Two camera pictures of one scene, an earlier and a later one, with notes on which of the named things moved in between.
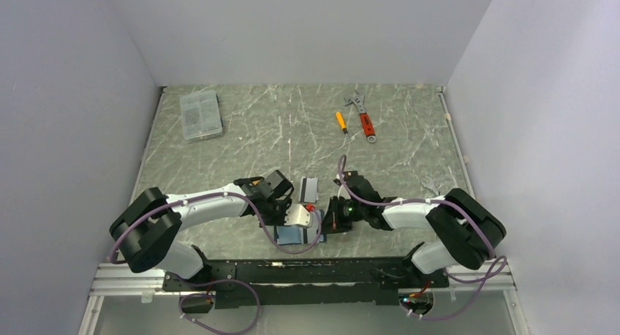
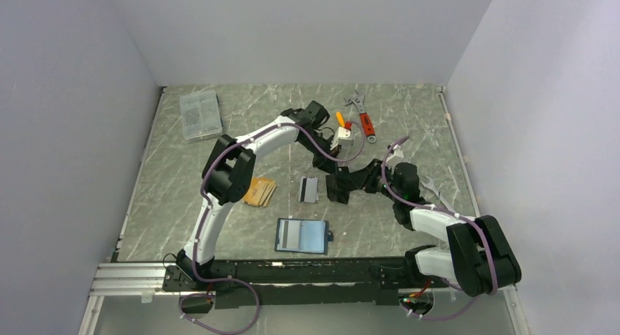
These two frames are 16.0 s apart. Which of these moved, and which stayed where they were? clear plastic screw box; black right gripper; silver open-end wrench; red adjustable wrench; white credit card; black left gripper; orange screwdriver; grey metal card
Moved: black right gripper; black left gripper; white credit card
Stayed: silver open-end wrench; red adjustable wrench; clear plastic screw box; orange screwdriver; grey metal card
